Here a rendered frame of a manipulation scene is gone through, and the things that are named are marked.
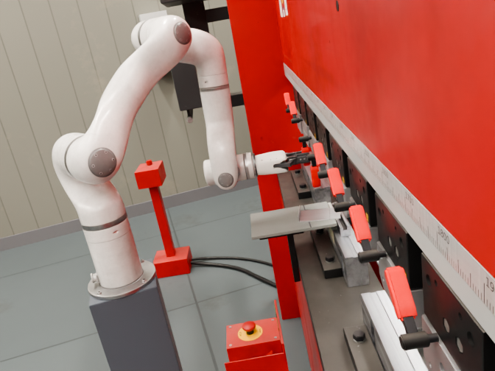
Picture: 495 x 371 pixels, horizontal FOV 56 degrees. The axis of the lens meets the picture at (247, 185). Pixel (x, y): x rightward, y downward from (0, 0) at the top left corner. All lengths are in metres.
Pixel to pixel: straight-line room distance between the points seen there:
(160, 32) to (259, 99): 1.09
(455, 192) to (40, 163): 4.32
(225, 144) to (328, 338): 0.61
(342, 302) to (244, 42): 1.34
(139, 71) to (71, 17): 3.19
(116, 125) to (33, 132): 3.36
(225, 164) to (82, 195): 0.41
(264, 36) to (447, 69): 1.84
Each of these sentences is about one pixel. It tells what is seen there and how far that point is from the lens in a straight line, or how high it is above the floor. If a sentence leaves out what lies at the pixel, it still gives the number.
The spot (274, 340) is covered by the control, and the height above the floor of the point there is 0.78.
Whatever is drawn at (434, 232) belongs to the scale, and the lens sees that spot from 0.53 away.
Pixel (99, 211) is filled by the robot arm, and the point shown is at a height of 1.23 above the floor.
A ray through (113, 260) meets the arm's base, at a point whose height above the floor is 1.09.
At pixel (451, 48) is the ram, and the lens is 0.43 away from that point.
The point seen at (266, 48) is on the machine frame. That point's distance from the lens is 2.25.
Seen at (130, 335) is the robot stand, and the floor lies 0.88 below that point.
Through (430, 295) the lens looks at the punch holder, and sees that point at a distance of 0.59.
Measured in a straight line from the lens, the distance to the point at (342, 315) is 1.28.
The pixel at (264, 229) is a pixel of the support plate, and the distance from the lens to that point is 1.48.
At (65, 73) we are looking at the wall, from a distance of 4.46.
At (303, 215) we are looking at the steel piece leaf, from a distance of 1.53.
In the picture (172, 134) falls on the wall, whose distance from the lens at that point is 4.53.
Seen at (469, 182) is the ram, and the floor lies 1.47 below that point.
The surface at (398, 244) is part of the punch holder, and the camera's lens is 0.68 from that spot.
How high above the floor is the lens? 1.63
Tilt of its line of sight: 20 degrees down
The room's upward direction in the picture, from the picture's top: 10 degrees counter-clockwise
